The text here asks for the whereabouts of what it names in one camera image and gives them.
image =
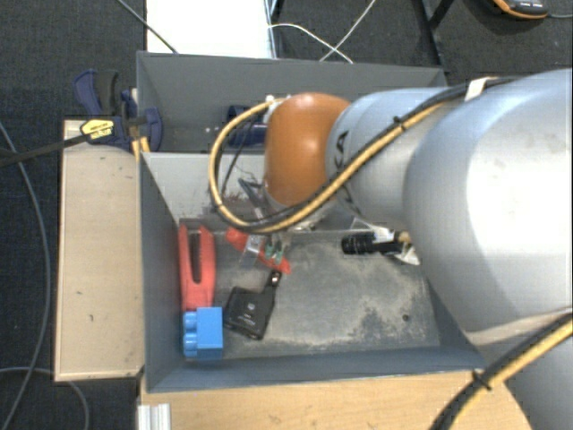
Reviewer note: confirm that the blue toy brick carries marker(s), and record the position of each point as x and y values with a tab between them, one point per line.
207	334

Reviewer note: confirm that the grey metal bin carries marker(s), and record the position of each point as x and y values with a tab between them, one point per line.
340	303

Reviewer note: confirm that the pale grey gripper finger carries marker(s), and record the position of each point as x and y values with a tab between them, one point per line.
250	255

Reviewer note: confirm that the pale wood flat board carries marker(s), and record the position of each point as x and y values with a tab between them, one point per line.
98	258

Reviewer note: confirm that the red slotted plastic tool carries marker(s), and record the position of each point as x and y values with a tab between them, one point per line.
205	258

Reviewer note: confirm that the small red plastic piece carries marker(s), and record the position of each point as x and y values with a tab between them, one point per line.
236	238

